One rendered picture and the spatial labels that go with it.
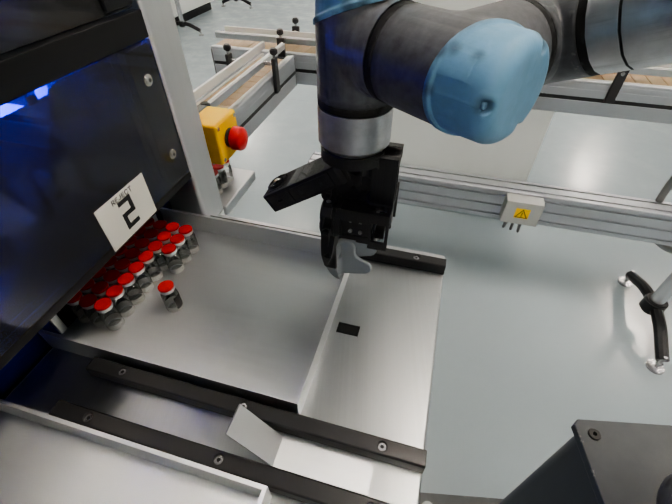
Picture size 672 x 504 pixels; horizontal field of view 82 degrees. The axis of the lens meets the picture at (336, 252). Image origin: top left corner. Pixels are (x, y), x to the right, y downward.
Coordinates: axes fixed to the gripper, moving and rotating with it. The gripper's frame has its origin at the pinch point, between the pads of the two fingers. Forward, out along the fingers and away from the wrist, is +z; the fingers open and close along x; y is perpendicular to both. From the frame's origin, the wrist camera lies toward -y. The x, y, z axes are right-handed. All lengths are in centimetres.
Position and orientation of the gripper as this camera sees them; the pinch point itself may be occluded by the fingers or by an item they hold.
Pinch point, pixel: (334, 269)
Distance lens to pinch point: 54.9
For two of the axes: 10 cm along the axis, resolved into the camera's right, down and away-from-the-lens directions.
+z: 0.0, 7.2, 6.9
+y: 9.6, 1.9, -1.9
